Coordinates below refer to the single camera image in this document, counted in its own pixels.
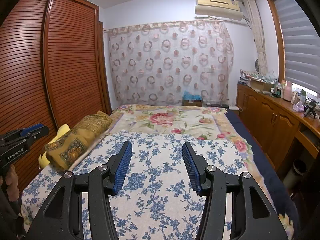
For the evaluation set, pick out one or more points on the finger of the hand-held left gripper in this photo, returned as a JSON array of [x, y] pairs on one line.
[[37, 131]]

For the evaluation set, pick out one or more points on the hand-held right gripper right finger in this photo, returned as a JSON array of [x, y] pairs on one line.
[[191, 167]]

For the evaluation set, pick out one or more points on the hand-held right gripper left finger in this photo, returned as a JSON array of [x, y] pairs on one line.
[[122, 167]]

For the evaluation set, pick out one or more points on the golden patterned garment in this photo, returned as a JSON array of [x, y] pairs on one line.
[[75, 142]]

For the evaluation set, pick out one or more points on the person's left forearm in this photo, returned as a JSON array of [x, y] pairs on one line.
[[10, 220]]

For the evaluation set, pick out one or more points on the person's left hand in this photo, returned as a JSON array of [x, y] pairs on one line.
[[12, 182]]

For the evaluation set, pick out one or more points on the yellow plush toy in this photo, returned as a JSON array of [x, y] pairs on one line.
[[61, 130]]

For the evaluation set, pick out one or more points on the blue floral bed sheet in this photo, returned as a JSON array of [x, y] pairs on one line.
[[155, 180]]

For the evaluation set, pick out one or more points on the pink floral blanket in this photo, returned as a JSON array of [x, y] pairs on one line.
[[162, 117]]

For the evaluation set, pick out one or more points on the cardboard box with blue bag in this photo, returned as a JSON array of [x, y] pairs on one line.
[[192, 100]]

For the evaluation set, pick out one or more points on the black flat box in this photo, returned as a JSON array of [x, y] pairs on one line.
[[218, 105]]

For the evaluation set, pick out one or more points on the wooden slatted wardrobe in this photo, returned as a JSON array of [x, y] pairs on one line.
[[62, 67]]

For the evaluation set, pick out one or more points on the white flat device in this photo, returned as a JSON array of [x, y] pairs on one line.
[[234, 107]]

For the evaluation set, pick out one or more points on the navy mattress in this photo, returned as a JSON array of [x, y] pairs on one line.
[[265, 165]]

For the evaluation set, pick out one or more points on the wooden sideboard cabinet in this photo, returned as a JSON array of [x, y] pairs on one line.
[[270, 115]]

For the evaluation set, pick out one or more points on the circle patterned sheer curtain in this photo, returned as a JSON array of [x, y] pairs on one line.
[[170, 67]]

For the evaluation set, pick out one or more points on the grey trash bin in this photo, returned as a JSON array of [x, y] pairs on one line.
[[296, 173]]

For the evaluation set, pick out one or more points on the open cardboard box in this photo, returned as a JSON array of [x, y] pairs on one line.
[[261, 85]]

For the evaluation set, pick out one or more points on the small grey fan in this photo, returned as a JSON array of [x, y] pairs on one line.
[[257, 66]]

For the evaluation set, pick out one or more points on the purple tissue pack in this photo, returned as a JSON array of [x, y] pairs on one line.
[[298, 107]]

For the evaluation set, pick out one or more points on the pink bottle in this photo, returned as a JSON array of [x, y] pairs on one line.
[[288, 91]]

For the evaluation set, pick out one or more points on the green capped bottle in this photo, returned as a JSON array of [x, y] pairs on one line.
[[303, 96]]

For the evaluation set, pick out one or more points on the black tripod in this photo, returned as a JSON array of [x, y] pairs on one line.
[[310, 107]]

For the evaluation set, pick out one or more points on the tied beige curtain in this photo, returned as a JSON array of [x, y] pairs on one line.
[[257, 35]]

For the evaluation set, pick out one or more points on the grey window blind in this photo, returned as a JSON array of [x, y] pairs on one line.
[[300, 47]]

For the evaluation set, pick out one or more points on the wall air conditioner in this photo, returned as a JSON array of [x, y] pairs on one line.
[[218, 7]]

